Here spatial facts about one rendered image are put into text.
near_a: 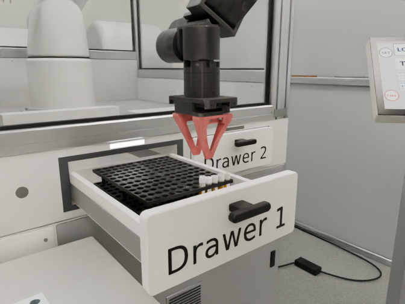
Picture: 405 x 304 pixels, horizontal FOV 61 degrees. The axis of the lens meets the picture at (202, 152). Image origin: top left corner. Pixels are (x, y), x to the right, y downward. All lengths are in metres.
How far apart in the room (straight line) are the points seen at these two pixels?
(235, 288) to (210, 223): 0.69
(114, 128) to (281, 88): 0.54
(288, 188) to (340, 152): 1.68
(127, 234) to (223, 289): 0.64
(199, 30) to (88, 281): 0.43
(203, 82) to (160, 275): 0.28
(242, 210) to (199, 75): 0.21
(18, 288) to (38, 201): 0.17
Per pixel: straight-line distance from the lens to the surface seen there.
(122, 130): 0.75
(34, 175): 0.71
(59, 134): 0.70
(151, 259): 0.44
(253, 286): 1.22
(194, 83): 0.53
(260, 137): 1.00
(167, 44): 0.59
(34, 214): 0.73
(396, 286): 1.57
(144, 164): 0.74
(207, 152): 0.55
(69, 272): 0.66
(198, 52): 0.52
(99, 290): 0.60
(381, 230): 2.26
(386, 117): 1.18
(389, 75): 1.26
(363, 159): 2.20
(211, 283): 1.06
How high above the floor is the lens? 1.10
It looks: 14 degrees down
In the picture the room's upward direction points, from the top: straight up
